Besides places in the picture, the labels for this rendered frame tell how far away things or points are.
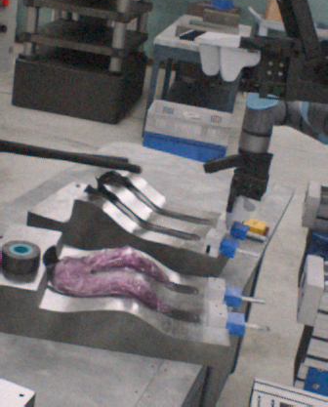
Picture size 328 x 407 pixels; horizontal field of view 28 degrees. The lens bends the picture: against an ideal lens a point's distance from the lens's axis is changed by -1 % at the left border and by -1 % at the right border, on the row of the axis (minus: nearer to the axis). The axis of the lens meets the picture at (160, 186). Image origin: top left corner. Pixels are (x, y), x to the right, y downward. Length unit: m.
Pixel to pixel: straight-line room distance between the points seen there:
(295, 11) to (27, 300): 0.73
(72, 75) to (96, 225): 3.92
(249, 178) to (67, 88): 4.01
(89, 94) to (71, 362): 4.33
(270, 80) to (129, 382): 0.63
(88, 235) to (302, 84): 0.87
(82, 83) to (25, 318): 4.27
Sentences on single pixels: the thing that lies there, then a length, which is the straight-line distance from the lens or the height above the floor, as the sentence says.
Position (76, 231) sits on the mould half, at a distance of 1.66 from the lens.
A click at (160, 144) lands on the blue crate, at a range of 4.74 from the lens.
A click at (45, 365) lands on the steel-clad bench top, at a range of 1.27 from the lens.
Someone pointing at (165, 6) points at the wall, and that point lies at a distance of 7.93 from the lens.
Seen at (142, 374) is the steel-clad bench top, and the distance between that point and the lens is 1.28.
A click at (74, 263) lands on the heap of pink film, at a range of 1.41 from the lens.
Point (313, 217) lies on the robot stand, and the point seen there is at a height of 0.94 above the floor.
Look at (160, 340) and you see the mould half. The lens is 1.30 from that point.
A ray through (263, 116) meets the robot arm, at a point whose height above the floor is 1.21.
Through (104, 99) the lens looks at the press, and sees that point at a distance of 5.46.
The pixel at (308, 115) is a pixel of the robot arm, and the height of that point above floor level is 1.33.
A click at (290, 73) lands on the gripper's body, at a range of 0.89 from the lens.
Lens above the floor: 1.58
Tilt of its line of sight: 21 degrees down
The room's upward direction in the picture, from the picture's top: 10 degrees clockwise
